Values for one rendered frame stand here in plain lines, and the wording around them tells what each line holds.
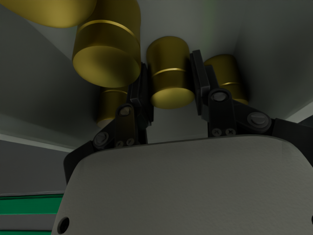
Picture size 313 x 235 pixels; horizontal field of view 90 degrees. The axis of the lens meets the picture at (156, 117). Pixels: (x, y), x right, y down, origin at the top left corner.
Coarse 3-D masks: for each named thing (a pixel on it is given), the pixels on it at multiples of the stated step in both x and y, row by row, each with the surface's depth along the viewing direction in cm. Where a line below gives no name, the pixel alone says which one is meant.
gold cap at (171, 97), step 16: (160, 48) 11; (176, 48) 11; (160, 64) 11; (176, 64) 11; (160, 80) 10; (176, 80) 10; (192, 80) 11; (160, 96) 11; (176, 96) 11; (192, 96) 11
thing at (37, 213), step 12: (0, 204) 28; (12, 204) 28; (24, 204) 27; (36, 204) 27; (48, 204) 26; (0, 216) 28; (12, 216) 27; (24, 216) 27; (36, 216) 26; (48, 216) 26; (0, 228) 27; (12, 228) 26; (24, 228) 26; (36, 228) 25; (48, 228) 25
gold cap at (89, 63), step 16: (112, 0) 8; (128, 0) 8; (96, 16) 7; (112, 16) 7; (128, 16) 8; (80, 32) 7; (96, 32) 7; (112, 32) 7; (128, 32) 8; (80, 48) 7; (96, 48) 7; (112, 48) 7; (128, 48) 7; (80, 64) 8; (96, 64) 8; (112, 64) 8; (128, 64) 8; (96, 80) 9; (112, 80) 9; (128, 80) 9
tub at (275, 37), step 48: (144, 0) 9; (192, 0) 9; (240, 0) 9; (288, 0) 7; (0, 48) 9; (48, 48) 11; (144, 48) 12; (192, 48) 13; (240, 48) 12; (288, 48) 7; (0, 96) 8; (48, 96) 11; (96, 96) 17; (288, 96) 8; (48, 144) 11
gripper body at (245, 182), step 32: (96, 160) 7; (128, 160) 7; (160, 160) 6; (192, 160) 6; (224, 160) 6; (256, 160) 6; (288, 160) 5; (96, 192) 6; (128, 192) 6; (160, 192) 6; (192, 192) 5; (224, 192) 5; (256, 192) 5; (288, 192) 5; (64, 224) 6; (96, 224) 5; (128, 224) 5; (160, 224) 5; (192, 224) 5; (224, 224) 5; (256, 224) 4; (288, 224) 4
